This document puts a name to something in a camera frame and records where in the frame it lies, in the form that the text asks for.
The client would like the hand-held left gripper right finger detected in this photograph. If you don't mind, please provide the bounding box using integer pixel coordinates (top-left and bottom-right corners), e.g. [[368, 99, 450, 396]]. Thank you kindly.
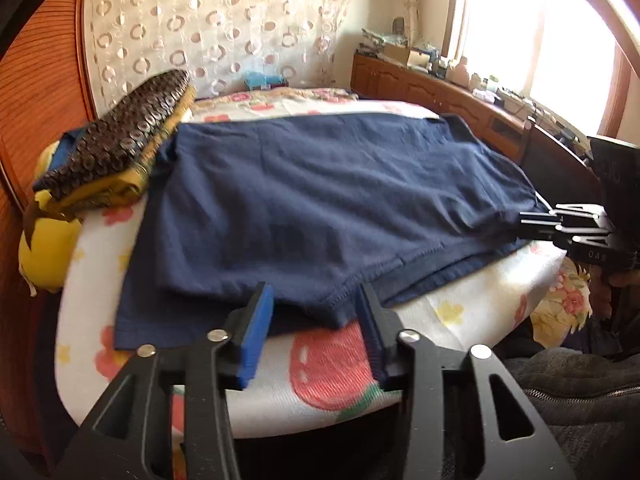
[[356, 282, 576, 480]]

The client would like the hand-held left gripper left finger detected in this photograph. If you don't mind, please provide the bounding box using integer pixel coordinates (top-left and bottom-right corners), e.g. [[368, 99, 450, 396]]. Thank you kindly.
[[55, 282, 276, 480]]

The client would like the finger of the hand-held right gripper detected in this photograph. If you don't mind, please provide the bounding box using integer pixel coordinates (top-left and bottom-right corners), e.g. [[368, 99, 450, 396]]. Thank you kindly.
[[520, 225, 611, 252], [519, 203, 602, 230]]

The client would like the navy blue t-shirt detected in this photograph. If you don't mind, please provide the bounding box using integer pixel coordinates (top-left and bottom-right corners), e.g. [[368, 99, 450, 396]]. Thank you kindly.
[[114, 113, 552, 352]]

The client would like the person's right hand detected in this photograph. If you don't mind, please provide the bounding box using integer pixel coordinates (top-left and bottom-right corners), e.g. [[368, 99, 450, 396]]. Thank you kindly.
[[592, 266, 626, 322]]

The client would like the floral quilt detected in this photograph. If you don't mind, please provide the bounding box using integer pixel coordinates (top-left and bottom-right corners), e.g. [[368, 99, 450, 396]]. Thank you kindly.
[[194, 87, 594, 352]]

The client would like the white strawberry print blanket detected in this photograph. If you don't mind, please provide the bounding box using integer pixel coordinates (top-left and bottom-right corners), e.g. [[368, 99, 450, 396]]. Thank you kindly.
[[54, 95, 569, 439]]

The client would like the person's dark grey jacket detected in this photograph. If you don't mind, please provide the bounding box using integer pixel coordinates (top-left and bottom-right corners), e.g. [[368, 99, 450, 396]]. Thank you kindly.
[[500, 344, 640, 480]]

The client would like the window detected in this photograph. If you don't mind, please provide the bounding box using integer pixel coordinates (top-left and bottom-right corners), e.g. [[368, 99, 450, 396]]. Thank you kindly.
[[442, 0, 632, 137]]

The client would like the wooden cabinet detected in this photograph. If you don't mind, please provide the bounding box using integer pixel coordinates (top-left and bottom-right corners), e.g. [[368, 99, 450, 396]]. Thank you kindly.
[[350, 52, 601, 202]]

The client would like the yellow folded cloth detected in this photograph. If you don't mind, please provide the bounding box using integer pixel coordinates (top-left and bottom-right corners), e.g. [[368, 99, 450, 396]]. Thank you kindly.
[[46, 85, 197, 217]]

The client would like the cardboard box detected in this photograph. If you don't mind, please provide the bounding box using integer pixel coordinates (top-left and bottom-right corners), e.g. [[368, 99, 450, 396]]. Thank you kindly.
[[382, 42, 414, 66]]

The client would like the yellow plush toy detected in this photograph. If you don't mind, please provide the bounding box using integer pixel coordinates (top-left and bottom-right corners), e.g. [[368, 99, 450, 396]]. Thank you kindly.
[[17, 139, 85, 295]]

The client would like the dark circle patterned folded cloth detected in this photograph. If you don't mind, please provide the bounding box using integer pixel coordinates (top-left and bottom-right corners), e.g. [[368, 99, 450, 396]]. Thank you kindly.
[[32, 68, 192, 202]]

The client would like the stack of folded fabrics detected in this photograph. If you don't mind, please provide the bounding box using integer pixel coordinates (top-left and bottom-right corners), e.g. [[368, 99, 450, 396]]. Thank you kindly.
[[360, 27, 409, 49]]

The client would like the blue box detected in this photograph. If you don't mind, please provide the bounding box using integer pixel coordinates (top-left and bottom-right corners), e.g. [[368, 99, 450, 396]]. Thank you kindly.
[[244, 70, 289, 92]]

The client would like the cream lace window curtain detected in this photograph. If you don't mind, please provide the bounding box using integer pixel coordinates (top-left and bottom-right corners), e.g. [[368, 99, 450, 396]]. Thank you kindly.
[[400, 0, 427, 47]]

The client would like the blue cloth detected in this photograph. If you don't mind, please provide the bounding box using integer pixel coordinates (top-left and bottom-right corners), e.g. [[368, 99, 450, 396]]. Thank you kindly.
[[50, 129, 97, 172]]

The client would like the sheer circle patterned curtain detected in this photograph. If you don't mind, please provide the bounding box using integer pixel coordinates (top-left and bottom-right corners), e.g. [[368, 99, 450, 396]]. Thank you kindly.
[[85, 0, 354, 117]]

